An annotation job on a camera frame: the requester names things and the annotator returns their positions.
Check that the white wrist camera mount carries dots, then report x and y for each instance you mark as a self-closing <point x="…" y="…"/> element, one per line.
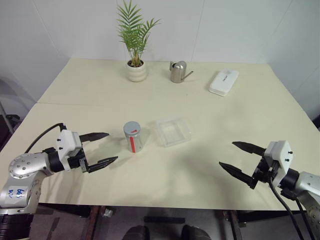
<point x="279" y="156"/>
<point x="65" y="147"/>

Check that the dark rounded shape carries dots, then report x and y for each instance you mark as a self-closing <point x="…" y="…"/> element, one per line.
<point x="196" y="232"/>
<point x="136" y="232"/>

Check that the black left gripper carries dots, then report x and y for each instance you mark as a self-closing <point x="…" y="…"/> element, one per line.
<point x="77" y="158"/>

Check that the white rectangular box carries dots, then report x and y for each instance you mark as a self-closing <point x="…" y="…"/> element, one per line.
<point x="223" y="82"/>

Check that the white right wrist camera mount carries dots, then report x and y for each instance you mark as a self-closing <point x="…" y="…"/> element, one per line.
<point x="279" y="156"/>

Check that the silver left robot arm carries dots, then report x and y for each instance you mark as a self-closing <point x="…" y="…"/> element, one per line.
<point x="23" y="167"/>

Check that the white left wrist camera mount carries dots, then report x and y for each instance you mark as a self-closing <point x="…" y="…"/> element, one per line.
<point x="65" y="147"/>

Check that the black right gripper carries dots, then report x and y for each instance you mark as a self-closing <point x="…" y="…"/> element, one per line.
<point x="262" y="172"/>

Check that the green palm plant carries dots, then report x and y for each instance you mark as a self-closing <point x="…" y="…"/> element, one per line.
<point x="133" y="30"/>

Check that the clear plastic container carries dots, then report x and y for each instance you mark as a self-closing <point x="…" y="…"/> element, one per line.
<point x="173" y="131"/>

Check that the silver metal watering can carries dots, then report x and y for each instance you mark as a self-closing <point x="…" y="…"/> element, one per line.
<point x="178" y="72"/>

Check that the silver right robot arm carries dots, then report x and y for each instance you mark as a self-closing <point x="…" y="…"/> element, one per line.
<point x="303" y="186"/>

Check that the white ribbed plant pot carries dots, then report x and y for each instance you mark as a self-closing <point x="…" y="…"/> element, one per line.
<point x="136" y="72"/>

